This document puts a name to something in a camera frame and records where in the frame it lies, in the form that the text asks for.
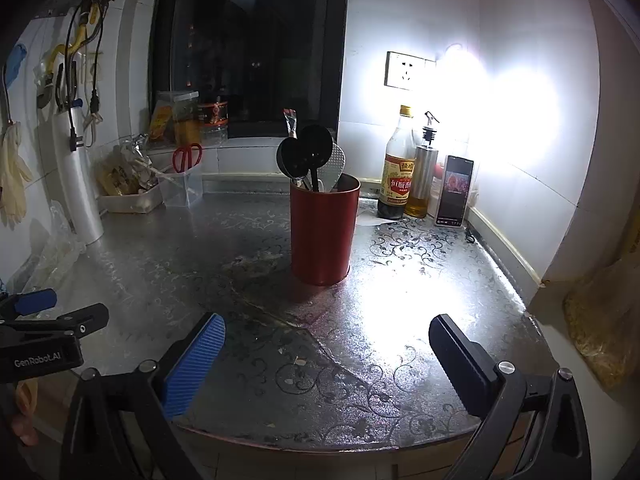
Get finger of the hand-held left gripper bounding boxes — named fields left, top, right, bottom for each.
left=10, top=302, right=110, bottom=343
left=0, top=287, right=58, bottom=331

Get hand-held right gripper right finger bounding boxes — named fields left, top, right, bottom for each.
left=428, top=313, right=593, bottom=480

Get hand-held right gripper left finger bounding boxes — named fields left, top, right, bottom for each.
left=60, top=311, right=227, bottom=480

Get red cylindrical utensil holder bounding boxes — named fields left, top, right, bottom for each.
left=290, top=172, right=362, bottom=287

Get black plastic ladle spoon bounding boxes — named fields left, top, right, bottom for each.
left=276, top=137, right=311, bottom=191
left=298, top=124, right=335, bottom=193

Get white dotted rice paddle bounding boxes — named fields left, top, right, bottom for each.
left=327, top=142, right=347, bottom=192

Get person's left hand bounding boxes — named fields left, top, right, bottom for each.
left=10, top=377, right=41, bottom=448

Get clear plastic bag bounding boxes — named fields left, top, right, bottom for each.
left=12, top=200, right=88, bottom=291

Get white roll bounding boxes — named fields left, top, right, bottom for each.
left=56, top=150, right=106, bottom=247

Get white plastic tray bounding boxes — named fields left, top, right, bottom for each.
left=97, top=187, right=165, bottom=214

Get cream rubber gloves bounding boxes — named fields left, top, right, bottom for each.
left=0, top=120, right=33, bottom=227

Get yellow snack packet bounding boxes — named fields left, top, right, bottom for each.
left=97, top=157, right=136, bottom=196

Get yellowish plastic bag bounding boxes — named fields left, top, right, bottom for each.
left=562, top=255, right=640, bottom=391

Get clear plastic container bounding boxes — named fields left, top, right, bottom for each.
left=159, top=166, right=203, bottom=209

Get disposable wooden chopsticks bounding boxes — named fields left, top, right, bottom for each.
left=135, top=160, right=173, bottom=181

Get white paper sheet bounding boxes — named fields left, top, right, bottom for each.
left=356, top=207, right=396, bottom=228

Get black smartphone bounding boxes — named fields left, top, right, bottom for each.
left=434, top=155, right=475, bottom=230

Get crumpled foil bag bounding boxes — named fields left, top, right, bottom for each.
left=119, top=134, right=153, bottom=171

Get small red container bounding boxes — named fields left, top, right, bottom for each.
left=430, top=162, right=446, bottom=201

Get steel oil dispenser bottle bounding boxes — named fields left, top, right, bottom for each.
left=404, top=111, right=441, bottom=218

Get dark vinegar bottle yellow label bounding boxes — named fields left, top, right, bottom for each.
left=376, top=105, right=417, bottom=221

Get black hanging clip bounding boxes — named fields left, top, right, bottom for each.
left=52, top=62, right=68, bottom=111

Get clear jar yellow contents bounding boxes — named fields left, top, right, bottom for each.
left=149, top=90, right=201, bottom=146

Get bottle with red black label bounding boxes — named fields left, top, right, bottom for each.
left=197, top=100, right=230, bottom=143

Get blue glove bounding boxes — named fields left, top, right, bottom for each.
left=2, top=43, right=28, bottom=88

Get dark window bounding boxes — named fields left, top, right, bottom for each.
left=150, top=0, right=351, bottom=138

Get black power cable with plug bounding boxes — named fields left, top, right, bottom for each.
left=87, top=0, right=103, bottom=113
left=65, top=0, right=83, bottom=153

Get white coiled cable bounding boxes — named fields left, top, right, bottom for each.
left=82, top=50, right=103, bottom=133

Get red handled scissors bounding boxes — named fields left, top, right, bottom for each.
left=172, top=142, right=203, bottom=172

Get metal braided hose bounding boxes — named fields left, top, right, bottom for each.
left=0, top=65, right=16, bottom=126

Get yellow hose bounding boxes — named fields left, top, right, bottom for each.
left=47, top=2, right=98, bottom=68

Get white wall socket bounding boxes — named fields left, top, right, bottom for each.
left=384, top=51, right=437, bottom=91

